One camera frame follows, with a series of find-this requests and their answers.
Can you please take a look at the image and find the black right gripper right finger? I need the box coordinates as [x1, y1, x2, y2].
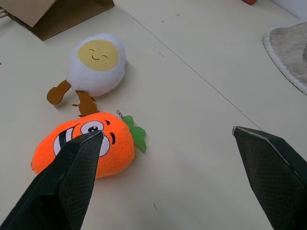
[232, 126, 307, 230]

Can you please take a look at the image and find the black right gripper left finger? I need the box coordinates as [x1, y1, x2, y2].
[0, 130, 105, 230]

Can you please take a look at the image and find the orange carrot plush toy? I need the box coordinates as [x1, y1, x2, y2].
[31, 110, 147, 179]

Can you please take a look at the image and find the white egg plush toy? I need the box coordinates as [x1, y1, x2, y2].
[46, 33, 127, 117]

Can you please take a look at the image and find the grey white-trimmed cloth mat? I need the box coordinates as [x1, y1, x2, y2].
[263, 21, 307, 96]

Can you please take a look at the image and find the brown cardboard box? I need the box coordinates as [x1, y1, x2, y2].
[0, 0, 115, 42]

